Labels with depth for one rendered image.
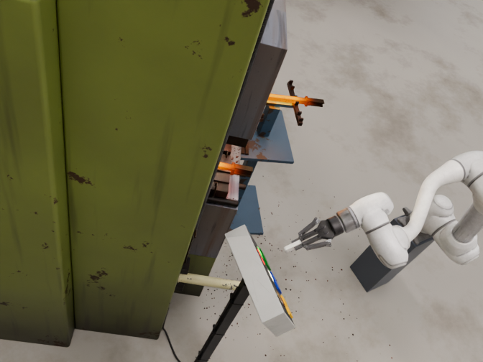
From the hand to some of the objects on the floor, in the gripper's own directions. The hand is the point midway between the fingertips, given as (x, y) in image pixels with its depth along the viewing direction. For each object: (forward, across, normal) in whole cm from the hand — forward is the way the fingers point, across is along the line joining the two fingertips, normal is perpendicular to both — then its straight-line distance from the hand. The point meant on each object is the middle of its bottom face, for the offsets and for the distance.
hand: (292, 246), depth 180 cm
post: (+74, -9, -80) cm, 110 cm away
